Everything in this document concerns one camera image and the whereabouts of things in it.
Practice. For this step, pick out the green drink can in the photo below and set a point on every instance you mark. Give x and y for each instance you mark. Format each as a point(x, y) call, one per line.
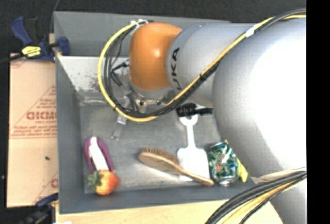
point(223, 163)

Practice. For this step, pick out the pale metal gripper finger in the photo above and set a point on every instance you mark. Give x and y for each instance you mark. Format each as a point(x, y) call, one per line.
point(117, 130)

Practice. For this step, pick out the white plastic shovel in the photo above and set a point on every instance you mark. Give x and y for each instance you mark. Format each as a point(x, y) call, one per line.
point(192, 156)

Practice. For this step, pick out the wooden hairbrush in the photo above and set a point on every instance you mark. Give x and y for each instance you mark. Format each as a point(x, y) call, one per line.
point(165, 162)

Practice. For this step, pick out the brown cardboard board red print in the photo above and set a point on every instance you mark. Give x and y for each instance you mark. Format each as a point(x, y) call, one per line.
point(28, 104)

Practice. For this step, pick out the grey metal bin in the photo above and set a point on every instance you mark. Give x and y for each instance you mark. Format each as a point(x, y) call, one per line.
point(154, 137)

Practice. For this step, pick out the black cylinder on white bracket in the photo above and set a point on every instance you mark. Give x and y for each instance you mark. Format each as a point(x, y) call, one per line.
point(186, 110)

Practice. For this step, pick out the toy strawberry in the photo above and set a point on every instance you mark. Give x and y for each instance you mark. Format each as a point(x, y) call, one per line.
point(106, 183)

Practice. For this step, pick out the purple and white brush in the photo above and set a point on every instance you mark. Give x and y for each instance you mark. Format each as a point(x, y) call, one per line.
point(98, 156)

